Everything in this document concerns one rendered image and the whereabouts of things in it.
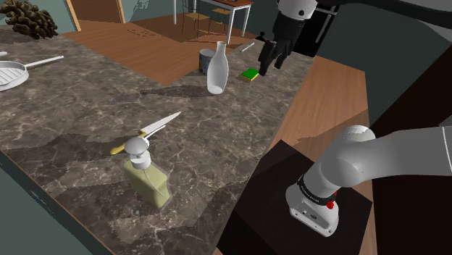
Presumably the dark robot stand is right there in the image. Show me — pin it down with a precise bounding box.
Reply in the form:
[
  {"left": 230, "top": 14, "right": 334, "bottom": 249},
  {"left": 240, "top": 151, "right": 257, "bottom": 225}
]
[{"left": 216, "top": 138, "right": 374, "bottom": 255}]

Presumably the white legged table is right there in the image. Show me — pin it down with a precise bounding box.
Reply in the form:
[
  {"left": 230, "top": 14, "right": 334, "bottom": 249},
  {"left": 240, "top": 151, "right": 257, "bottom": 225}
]
[{"left": 172, "top": 0, "right": 255, "bottom": 46}]

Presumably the grey blue can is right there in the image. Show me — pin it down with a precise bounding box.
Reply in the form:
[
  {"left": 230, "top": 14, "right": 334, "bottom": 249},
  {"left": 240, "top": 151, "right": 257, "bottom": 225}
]
[{"left": 198, "top": 48, "right": 217, "bottom": 75}]

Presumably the black refrigerator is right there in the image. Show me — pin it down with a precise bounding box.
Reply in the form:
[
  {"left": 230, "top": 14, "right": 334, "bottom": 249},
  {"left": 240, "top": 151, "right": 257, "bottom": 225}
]
[{"left": 292, "top": 4, "right": 340, "bottom": 59}]

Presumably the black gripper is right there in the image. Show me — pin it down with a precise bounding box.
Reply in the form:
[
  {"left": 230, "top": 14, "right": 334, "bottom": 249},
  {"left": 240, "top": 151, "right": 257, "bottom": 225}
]
[{"left": 272, "top": 11, "right": 306, "bottom": 70}]

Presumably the green soap dispenser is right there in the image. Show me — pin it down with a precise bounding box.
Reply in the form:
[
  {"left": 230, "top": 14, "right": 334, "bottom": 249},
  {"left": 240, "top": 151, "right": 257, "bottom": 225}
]
[{"left": 122, "top": 136, "right": 171, "bottom": 209}]

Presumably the brown pine cone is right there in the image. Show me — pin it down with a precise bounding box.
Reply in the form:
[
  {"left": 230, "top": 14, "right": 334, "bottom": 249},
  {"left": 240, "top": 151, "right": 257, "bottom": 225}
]
[{"left": 0, "top": 0, "right": 59, "bottom": 40}]

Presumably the wooden seat metal chair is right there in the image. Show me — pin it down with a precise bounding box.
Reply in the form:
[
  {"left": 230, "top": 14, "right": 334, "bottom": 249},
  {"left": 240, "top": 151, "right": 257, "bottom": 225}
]
[
  {"left": 181, "top": 12, "right": 212, "bottom": 36},
  {"left": 209, "top": 7, "right": 232, "bottom": 35}
]

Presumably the brown wooden door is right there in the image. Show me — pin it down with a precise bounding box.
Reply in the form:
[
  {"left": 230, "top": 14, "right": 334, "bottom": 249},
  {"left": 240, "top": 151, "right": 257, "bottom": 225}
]
[{"left": 64, "top": 0, "right": 127, "bottom": 33}]

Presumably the white grill pan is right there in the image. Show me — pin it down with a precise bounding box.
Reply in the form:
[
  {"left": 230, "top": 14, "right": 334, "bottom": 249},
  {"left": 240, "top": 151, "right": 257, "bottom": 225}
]
[{"left": 0, "top": 54, "right": 65, "bottom": 93}]

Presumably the yellow handled knife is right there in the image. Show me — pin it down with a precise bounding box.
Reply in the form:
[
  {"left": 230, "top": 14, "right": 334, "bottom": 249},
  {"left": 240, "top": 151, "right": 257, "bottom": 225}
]
[{"left": 109, "top": 111, "right": 183, "bottom": 156}]

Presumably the white glass bottle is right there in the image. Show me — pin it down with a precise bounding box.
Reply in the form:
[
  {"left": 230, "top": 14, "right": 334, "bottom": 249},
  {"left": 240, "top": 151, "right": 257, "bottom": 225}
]
[{"left": 206, "top": 41, "right": 230, "bottom": 96}]

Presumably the green yellow sponge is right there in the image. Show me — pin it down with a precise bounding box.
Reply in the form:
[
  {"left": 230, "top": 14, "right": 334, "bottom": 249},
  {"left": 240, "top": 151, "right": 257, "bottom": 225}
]
[{"left": 240, "top": 67, "right": 260, "bottom": 83}]

